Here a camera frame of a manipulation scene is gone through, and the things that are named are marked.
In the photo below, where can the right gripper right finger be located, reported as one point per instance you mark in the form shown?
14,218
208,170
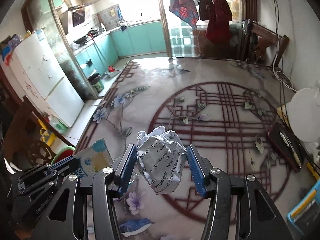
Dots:
200,171

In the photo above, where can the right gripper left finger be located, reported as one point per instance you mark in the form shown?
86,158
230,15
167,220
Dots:
123,169

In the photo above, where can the blue yellow snack bag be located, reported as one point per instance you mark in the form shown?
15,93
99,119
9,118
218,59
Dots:
93,159

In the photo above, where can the red green trash basin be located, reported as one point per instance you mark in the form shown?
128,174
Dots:
62,154

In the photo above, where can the teal kitchen cabinets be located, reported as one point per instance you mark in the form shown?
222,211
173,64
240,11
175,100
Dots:
142,39

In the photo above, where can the dark wooden chair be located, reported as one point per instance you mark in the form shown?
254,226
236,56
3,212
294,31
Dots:
18,142

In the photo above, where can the yellow toy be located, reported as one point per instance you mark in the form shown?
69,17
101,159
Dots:
47,136

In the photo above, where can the black tablet device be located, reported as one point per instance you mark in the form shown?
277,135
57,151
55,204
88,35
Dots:
287,146

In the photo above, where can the red broom with dustpan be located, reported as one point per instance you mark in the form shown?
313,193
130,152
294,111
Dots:
103,53

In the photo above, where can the blue yellow toy box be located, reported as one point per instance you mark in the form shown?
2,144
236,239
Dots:
305,216

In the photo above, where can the white round fan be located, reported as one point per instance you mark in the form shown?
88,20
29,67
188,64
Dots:
304,114

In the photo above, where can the black wok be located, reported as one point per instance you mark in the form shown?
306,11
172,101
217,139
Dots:
81,41

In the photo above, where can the red hanging garment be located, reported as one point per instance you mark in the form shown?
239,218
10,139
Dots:
218,27

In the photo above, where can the white refrigerator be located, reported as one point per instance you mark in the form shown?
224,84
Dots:
33,71

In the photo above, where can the far wooden chair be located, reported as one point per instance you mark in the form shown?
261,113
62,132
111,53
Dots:
256,39

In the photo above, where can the black hanging bag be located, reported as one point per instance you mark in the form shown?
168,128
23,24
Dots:
205,6

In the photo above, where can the plaid hanging cloth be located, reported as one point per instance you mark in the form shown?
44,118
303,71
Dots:
186,11

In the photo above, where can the range hood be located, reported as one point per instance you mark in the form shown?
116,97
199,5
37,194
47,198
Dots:
74,19

